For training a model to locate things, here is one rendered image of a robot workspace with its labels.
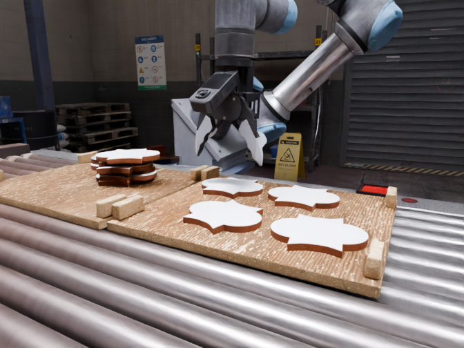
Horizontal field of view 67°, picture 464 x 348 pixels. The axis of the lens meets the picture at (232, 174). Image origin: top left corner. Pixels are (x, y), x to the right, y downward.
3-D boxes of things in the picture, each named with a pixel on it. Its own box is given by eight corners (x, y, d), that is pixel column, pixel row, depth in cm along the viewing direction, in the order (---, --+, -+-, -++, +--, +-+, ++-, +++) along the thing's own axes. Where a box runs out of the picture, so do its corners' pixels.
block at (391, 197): (387, 199, 68) (388, 185, 67) (396, 200, 67) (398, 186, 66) (384, 208, 63) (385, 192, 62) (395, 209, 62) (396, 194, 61)
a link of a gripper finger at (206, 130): (210, 152, 79) (232, 121, 74) (194, 157, 74) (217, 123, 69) (201, 143, 79) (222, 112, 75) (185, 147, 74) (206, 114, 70)
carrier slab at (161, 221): (215, 181, 87) (215, 175, 86) (396, 206, 68) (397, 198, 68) (107, 230, 57) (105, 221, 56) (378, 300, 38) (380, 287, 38)
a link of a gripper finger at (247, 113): (266, 132, 66) (243, 92, 66) (262, 134, 64) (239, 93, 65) (247, 145, 68) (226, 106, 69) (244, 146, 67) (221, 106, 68)
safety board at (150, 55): (137, 90, 633) (134, 36, 611) (166, 90, 609) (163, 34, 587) (137, 90, 631) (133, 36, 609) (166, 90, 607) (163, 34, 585)
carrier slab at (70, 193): (98, 164, 106) (97, 159, 105) (213, 181, 86) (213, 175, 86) (-33, 194, 76) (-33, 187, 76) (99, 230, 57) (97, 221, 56)
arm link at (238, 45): (242, 32, 61) (204, 34, 65) (242, 59, 62) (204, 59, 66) (261, 36, 67) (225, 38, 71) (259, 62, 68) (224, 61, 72)
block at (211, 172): (213, 176, 85) (213, 164, 85) (219, 177, 84) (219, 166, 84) (200, 181, 80) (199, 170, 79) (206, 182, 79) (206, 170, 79)
